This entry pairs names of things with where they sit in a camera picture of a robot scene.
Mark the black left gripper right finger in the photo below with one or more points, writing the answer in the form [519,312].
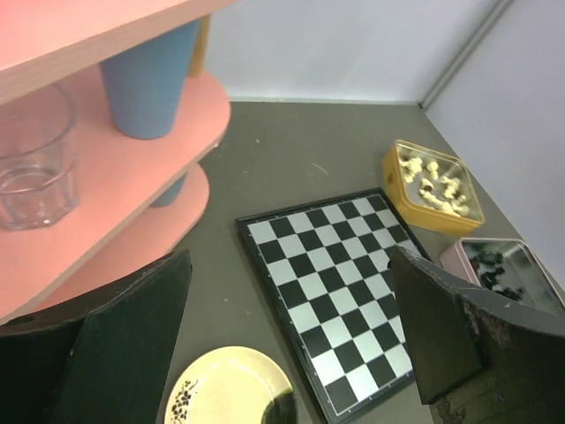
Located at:
[477,356]

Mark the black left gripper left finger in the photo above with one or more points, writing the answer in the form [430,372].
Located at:
[101,357]

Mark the black chess pieces heap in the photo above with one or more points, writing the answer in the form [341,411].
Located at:
[488,269]

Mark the white chess pieces heap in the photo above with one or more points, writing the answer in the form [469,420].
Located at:
[427,183]

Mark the pink tin box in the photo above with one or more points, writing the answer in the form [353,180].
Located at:
[506,266]

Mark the cream plate with flower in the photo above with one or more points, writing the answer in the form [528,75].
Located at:
[232,384]

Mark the pink wooden shelf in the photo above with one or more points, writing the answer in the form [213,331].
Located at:
[99,118]

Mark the lower blue cup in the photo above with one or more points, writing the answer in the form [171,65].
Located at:
[169,195]

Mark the blue cup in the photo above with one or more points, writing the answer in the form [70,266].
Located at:
[144,84]
[169,195]

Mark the black white chessboard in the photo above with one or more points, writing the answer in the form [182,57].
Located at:
[324,266]

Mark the yellow tin box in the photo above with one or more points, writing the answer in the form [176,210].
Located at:
[421,216]

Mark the clear drinking glass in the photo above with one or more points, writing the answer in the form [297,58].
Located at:
[38,158]

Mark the upper blue cup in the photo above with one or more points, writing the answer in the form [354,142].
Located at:
[144,84]

